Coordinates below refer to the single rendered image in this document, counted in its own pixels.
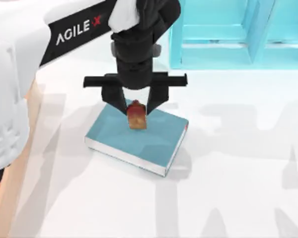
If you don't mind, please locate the small red brown stamp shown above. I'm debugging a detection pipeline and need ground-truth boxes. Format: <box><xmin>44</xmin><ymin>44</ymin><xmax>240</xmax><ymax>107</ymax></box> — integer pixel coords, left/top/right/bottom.
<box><xmin>127</xmin><ymin>99</ymin><xmax>148</xmax><ymax>130</ymax></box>

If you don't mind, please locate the teal book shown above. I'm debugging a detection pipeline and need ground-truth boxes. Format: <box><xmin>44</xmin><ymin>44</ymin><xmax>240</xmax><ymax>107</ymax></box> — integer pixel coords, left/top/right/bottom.
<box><xmin>84</xmin><ymin>102</ymin><xmax>190</xmax><ymax>178</ymax></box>

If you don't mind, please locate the light blue rack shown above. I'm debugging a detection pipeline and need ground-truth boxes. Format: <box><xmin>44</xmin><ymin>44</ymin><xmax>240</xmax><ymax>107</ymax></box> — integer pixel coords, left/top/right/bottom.
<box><xmin>168</xmin><ymin>0</ymin><xmax>298</xmax><ymax>70</ymax></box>

